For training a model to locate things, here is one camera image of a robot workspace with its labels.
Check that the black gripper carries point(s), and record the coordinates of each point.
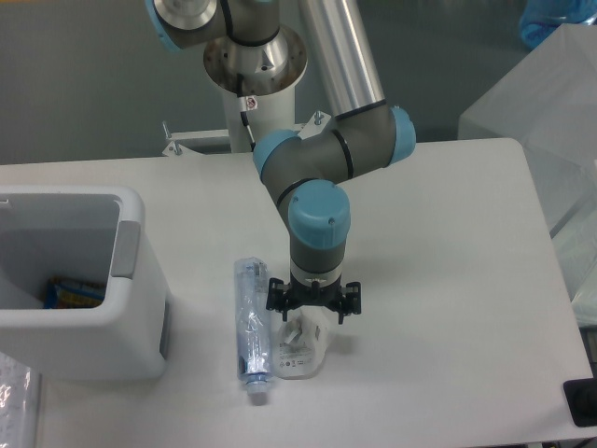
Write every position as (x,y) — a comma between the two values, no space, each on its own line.
(282,297)

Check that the clear plastic wrapper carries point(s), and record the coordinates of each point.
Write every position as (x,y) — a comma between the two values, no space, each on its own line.
(300,343)

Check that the clear plastic water bottle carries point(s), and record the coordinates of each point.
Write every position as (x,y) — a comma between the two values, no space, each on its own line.
(253,329)

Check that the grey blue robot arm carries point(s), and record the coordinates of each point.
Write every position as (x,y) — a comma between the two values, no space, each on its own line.
(251,55)

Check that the white trash can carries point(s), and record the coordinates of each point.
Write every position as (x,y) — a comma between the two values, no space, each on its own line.
(90,234)

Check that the yellow blue snack bag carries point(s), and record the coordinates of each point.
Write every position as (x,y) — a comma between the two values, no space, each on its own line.
(65,293)

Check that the black device at edge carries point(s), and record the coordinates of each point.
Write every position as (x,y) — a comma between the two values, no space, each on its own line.
(581,399)

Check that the translucent plastic storage box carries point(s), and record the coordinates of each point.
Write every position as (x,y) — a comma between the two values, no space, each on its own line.
(548,104)

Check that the clear plastic sheet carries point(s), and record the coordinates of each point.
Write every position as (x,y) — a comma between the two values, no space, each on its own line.
(20,391)

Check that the blue plastic bag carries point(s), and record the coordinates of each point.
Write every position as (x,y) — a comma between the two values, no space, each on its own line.
(541,18)

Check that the white pedestal base frame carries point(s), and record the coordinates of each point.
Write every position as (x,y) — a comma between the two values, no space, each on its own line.
(218,141)

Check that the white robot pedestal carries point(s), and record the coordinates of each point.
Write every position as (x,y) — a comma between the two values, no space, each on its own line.
(259,116)

